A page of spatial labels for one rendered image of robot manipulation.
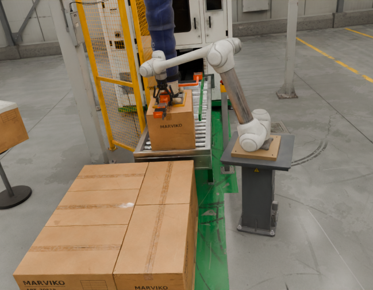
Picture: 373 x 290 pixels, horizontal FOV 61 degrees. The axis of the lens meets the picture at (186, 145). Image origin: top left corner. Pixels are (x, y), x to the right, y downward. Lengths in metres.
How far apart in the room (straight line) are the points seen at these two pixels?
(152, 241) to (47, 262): 0.63
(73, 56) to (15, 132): 0.97
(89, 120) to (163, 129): 1.15
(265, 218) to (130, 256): 1.23
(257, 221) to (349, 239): 0.72
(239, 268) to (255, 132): 1.05
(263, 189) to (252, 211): 0.26
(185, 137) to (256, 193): 0.78
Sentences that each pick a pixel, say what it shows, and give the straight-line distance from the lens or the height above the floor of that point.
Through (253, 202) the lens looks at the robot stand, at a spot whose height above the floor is 0.30.
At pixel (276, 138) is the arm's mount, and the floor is 0.79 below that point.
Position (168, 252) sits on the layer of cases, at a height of 0.54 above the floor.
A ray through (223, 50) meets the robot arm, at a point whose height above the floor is 1.55.
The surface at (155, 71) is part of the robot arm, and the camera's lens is 2.30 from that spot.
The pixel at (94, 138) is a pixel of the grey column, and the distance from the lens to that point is 3.78.
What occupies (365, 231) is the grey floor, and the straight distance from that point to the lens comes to 3.05.
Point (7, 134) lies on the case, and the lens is 3.59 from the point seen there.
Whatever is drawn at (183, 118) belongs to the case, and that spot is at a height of 0.89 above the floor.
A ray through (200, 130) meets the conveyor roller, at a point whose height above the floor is 0.52.
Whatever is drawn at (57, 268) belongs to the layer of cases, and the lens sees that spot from 2.11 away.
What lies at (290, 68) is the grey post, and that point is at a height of 0.48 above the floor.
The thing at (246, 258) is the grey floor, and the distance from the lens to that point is 2.65.
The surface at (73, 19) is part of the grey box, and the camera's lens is 3.43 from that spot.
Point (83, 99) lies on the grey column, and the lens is 3.62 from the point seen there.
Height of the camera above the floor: 1.96
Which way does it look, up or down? 28 degrees down
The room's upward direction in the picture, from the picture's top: 6 degrees counter-clockwise
